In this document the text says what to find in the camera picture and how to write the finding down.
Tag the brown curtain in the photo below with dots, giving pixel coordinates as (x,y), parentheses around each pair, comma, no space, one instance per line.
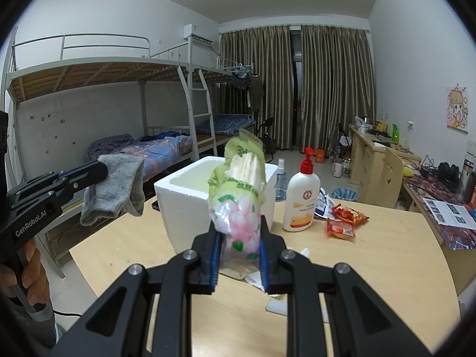
(338,89)
(256,89)

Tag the white foam box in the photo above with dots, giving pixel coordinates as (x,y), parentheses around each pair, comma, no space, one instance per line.
(178,212)

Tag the silver thermos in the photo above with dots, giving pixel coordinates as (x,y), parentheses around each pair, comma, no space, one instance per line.
(467,180)

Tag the white foam sheet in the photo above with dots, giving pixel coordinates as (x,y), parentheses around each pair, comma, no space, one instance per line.
(277,305)

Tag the cartoon wall poster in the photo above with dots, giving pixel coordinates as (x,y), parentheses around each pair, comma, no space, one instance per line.
(458,108)

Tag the orange container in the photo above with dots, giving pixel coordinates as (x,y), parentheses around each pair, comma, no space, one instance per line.
(319,155)

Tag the clear spray bottle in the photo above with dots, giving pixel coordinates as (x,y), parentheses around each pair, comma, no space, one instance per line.
(280,180)

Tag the white air conditioner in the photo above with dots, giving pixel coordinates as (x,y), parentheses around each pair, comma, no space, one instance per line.
(197,33)

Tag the person's left hand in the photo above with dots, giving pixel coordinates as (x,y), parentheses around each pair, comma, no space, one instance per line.
(33,267)

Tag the blue plaid blanket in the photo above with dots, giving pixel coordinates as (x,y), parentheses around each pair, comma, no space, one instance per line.
(160,152)

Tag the white lotion pump bottle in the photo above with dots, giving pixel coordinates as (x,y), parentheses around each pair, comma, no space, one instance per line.
(301,200)

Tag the red snack packet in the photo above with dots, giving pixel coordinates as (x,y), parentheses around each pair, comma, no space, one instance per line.
(349,214)
(340,229)

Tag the blue trash bin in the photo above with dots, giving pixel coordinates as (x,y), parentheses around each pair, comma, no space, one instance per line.
(344,194)

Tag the yellow cloth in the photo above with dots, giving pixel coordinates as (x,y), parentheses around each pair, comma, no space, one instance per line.
(408,171)

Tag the black headphones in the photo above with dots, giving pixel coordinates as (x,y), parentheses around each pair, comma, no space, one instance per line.
(449,173)

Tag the blue checked mattress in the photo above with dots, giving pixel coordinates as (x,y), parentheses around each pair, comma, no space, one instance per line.
(227,123)

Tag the blue clothes hangers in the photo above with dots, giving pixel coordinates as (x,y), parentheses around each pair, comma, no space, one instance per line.
(238,69)

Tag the dark hanging clothes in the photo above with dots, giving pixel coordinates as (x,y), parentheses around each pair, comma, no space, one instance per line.
(247,89)

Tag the black tripod stand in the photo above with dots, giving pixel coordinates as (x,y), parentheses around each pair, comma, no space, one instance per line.
(344,135)

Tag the white kettle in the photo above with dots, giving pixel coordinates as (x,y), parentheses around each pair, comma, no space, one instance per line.
(362,124)

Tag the printed paper sheets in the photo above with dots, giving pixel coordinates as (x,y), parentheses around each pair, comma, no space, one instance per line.
(450,214)

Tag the grey sock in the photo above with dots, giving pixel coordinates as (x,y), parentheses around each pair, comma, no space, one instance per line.
(111,189)

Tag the blue white packet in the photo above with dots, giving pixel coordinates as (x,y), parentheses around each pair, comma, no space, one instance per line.
(322,202)

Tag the white bunk bed ladder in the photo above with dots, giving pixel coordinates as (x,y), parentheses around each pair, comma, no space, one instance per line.
(197,111)

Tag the black smartphone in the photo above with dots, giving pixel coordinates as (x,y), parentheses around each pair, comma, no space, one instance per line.
(155,205)

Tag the white metal bunk bed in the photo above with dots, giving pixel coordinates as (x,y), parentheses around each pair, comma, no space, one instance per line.
(223,78)
(74,78)

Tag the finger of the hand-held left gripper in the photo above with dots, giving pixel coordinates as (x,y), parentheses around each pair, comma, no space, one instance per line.
(93,169)
(59,193)

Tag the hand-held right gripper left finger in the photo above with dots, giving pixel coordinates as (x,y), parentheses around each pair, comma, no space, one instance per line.
(214,264)

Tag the wooden desk with drawers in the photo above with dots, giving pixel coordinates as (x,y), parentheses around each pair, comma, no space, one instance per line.
(372,163)

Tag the white mug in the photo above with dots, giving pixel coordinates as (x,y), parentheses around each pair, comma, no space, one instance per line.
(337,169)

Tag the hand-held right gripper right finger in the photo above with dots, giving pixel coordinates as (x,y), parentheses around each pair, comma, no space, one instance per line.
(263,267)

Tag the wooden chair with smiley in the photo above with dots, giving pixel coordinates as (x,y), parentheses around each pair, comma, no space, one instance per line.
(393,178)

